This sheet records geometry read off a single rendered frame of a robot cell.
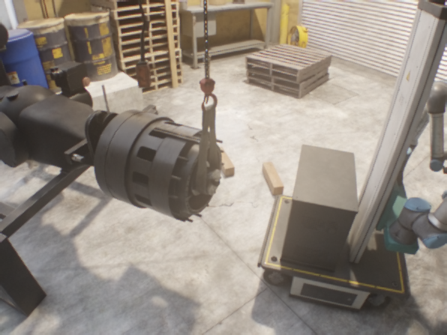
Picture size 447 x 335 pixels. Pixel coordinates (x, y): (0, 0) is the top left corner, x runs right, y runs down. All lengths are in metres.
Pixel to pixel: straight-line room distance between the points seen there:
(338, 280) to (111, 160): 1.47
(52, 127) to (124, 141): 0.64
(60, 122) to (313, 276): 1.83
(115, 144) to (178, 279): 1.09
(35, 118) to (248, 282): 1.82
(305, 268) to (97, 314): 1.38
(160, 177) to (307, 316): 1.32
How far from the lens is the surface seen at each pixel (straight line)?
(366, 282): 2.01
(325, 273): 1.95
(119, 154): 1.60
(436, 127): 1.91
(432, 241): 1.53
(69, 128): 2.06
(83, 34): 4.45
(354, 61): 6.94
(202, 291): 2.18
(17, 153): 2.40
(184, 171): 1.46
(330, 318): 2.18
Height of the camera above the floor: 1.87
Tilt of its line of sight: 36 degrees down
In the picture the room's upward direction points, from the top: straight up
